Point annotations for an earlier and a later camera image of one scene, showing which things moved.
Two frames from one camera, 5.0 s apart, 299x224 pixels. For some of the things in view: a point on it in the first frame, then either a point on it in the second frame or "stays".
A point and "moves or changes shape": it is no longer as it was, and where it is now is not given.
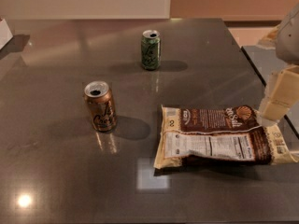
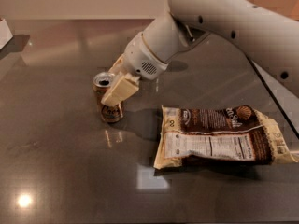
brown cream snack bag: [221, 133] stays
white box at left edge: [6, 34] stays
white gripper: [289, 44] → [140, 57]
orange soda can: [101, 106] moves or changes shape
